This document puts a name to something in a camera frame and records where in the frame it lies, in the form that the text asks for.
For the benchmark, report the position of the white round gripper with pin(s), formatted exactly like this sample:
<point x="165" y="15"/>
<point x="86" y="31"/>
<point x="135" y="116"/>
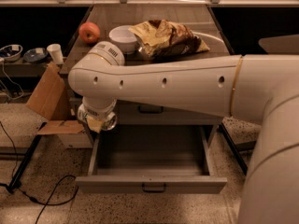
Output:
<point x="93" y="112"/>

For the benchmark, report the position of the green 7up can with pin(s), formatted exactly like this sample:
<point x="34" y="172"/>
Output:
<point x="109" y="122"/>

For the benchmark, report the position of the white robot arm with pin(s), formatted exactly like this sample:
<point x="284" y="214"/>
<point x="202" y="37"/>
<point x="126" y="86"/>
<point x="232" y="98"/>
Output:
<point x="255" y="88"/>

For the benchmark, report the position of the closed upper grey drawer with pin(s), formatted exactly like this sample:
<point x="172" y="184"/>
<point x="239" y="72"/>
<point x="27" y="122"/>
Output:
<point x="129" y="113"/>

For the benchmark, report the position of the open lower grey drawer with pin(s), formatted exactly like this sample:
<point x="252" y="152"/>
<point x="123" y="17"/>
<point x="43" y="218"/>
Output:
<point x="151" y="159"/>

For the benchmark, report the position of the grey drawer cabinet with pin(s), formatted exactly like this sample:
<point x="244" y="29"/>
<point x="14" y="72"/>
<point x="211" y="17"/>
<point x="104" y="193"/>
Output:
<point x="173" y="77"/>

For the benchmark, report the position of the brown cardboard box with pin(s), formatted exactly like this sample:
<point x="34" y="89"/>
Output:
<point x="50" y="100"/>

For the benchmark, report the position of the white paper cup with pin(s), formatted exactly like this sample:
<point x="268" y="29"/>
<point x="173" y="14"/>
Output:
<point x="56" y="53"/>

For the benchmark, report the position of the blue bowl with sponge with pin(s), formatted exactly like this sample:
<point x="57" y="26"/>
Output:
<point x="37" y="55"/>

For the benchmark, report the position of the red apple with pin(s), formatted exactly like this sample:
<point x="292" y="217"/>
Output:
<point x="89" y="32"/>

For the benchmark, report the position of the black left stand leg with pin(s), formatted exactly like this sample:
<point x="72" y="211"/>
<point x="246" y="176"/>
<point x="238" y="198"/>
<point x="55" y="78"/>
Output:
<point x="27" y="156"/>

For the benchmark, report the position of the black stand leg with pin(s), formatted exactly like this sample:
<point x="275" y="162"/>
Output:
<point x="27" y="156"/>
<point x="233" y="148"/>

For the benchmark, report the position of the blue white bowl left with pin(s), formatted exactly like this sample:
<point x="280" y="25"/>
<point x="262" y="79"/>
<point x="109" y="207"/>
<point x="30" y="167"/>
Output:
<point x="11" y="53"/>

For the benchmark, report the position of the yellow brown chip bag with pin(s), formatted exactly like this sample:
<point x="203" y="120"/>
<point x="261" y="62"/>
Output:
<point x="159" y="39"/>

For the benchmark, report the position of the black right stand leg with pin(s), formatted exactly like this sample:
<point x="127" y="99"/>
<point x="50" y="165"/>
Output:
<point x="233" y="148"/>

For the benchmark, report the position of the black metal stand base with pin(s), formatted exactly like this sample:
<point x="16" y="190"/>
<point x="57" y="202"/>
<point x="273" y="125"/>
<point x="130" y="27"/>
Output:
<point x="245" y="146"/>

